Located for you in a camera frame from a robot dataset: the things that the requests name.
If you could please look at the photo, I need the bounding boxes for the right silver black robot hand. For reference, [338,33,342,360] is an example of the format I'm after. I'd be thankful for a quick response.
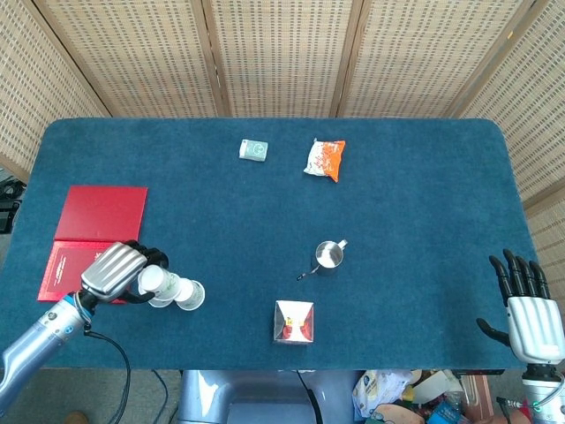
[476,248,565,366]

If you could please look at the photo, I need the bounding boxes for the black cable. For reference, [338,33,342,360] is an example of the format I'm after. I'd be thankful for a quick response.
[82,324,132,424]

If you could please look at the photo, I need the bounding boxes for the stainless steel pitcher mug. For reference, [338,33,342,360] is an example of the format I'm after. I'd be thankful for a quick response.
[296,238,349,283]

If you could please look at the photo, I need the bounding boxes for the grey robot torso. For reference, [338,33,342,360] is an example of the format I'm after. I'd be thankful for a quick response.
[176,369,361,424]

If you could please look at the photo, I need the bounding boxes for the blue fabric table cover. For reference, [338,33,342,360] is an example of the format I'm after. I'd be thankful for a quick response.
[0,117,542,371]

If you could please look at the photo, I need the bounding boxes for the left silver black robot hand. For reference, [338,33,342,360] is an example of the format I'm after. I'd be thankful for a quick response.
[80,239,171,306]

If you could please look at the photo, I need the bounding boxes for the orange white snack bag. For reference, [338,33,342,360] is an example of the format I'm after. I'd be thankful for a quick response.
[303,138,346,183]

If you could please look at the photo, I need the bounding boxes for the clear box of coffee capsules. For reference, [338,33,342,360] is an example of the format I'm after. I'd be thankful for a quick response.
[271,299,316,346]

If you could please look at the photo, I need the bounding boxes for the red open certificate folder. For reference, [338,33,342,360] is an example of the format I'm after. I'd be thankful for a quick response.
[37,185,149,305]

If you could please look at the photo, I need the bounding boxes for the green white tissue pack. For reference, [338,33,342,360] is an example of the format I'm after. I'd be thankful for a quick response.
[238,139,269,162]

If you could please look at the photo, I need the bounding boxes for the white printed plastic bag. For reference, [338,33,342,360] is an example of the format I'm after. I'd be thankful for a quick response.
[351,369,415,420]

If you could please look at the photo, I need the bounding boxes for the black equipment on floor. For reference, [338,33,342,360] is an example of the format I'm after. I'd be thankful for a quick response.
[0,170,24,235]

